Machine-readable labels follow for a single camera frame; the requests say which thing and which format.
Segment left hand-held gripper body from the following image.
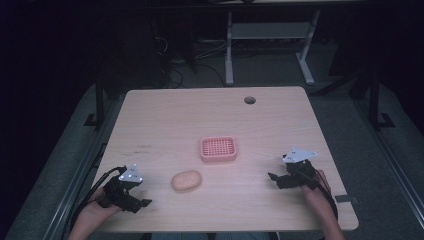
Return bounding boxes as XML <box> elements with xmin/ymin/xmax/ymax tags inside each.
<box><xmin>96</xmin><ymin>163</ymin><xmax>145</xmax><ymax>212</ymax></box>

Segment white metal desk frame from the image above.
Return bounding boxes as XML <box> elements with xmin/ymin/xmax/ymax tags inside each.
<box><xmin>224</xmin><ymin>9</ymin><xmax>322</xmax><ymax>87</ymax></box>

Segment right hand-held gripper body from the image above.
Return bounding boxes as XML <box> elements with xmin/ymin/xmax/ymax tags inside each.
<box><xmin>282</xmin><ymin>147</ymin><xmax>319</xmax><ymax>192</ymax></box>

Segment metal floor rail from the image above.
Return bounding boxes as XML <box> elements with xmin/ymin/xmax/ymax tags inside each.
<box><xmin>351</xmin><ymin>98</ymin><xmax>424</xmax><ymax>223</ymax></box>
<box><xmin>41</xmin><ymin>94</ymin><xmax>126</xmax><ymax>240</ymax></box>

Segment black metal stand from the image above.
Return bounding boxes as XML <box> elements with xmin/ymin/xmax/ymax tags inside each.
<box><xmin>367</xmin><ymin>64</ymin><xmax>396</xmax><ymax>131</ymax></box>
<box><xmin>83</xmin><ymin>70</ymin><xmax>108</xmax><ymax>130</ymax></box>

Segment pink plastic soap dish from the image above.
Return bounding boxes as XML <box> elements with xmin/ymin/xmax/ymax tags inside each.
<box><xmin>200</xmin><ymin>135</ymin><xmax>238</xmax><ymax>164</ymax></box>

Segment person's right hand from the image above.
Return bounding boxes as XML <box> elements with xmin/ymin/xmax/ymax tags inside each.
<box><xmin>301</xmin><ymin>169</ymin><xmax>333</xmax><ymax>205</ymax></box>

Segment black tape strip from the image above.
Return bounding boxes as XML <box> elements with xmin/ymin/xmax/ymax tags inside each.
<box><xmin>334</xmin><ymin>194</ymin><xmax>361</xmax><ymax>205</ymax></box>

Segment black floor cables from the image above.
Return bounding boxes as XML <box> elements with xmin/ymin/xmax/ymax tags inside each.
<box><xmin>146</xmin><ymin>33</ymin><xmax>228</xmax><ymax>90</ymax></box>

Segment person's left hand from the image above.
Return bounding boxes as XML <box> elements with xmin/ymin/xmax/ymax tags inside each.
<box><xmin>82</xmin><ymin>187</ymin><xmax>123</xmax><ymax>222</ymax></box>

